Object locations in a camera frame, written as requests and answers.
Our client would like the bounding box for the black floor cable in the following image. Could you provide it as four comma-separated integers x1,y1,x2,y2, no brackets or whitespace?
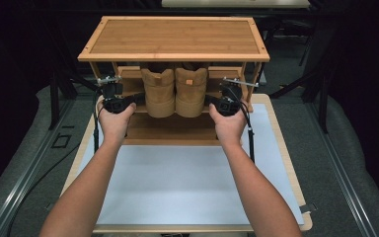
6,142,81,237

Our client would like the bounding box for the white table mat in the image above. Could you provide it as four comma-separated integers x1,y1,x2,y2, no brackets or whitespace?
77,103,306,227

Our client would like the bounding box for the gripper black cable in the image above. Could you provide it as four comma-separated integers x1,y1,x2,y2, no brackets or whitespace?
239,100,257,164
93,90,101,155

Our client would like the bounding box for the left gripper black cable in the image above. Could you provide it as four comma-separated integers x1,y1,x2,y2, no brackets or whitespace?
93,90,101,155

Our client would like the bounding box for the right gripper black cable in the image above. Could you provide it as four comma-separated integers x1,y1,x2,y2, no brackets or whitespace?
239,100,257,164

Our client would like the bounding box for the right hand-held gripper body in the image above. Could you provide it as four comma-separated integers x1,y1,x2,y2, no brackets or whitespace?
214,76,260,118

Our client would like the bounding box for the aluminium floor rail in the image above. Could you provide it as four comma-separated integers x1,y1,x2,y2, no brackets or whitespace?
308,101,378,237
0,98,77,237

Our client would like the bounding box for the grey tape piece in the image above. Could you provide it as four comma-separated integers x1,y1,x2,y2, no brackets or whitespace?
299,202,319,214

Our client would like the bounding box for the person's left hand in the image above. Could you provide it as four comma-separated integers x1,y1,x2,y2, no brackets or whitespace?
97,98,138,146

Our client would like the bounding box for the black metal stand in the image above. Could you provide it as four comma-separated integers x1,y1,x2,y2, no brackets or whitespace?
46,62,80,131
269,65,331,134

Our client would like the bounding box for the person's right hand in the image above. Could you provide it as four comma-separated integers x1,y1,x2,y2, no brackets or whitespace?
208,103,248,148

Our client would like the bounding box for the wooden shoe rack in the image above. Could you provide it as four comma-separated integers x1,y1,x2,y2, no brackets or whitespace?
77,15,271,147

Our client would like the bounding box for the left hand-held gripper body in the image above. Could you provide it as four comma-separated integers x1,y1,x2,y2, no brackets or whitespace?
96,75,136,115

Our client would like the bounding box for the tan suede boot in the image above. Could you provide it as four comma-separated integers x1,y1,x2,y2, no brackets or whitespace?
175,62,210,119
140,62,177,119

